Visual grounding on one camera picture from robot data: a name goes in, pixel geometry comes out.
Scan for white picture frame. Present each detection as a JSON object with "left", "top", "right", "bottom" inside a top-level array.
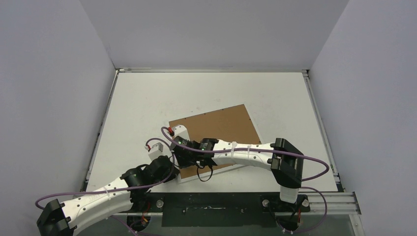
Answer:
[{"left": 175, "top": 110, "right": 263, "bottom": 184}]

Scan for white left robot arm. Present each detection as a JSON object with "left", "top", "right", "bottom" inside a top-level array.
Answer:
[{"left": 36, "top": 155, "right": 179, "bottom": 236}]

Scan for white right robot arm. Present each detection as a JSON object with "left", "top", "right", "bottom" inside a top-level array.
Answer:
[{"left": 170, "top": 136, "right": 304, "bottom": 211}]

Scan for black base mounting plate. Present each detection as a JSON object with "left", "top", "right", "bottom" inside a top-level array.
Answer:
[{"left": 128, "top": 192, "right": 310, "bottom": 228}]

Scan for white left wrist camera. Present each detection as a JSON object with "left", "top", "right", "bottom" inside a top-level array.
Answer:
[{"left": 145, "top": 143, "right": 163, "bottom": 161}]

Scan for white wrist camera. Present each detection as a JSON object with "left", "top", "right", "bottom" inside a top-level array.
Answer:
[
  {"left": 145, "top": 143, "right": 163, "bottom": 161},
  {"left": 172, "top": 124, "right": 190, "bottom": 140}
]

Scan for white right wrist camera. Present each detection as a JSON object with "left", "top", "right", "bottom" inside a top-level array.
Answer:
[{"left": 172, "top": 124, "right": 190, "bottom": 140}]

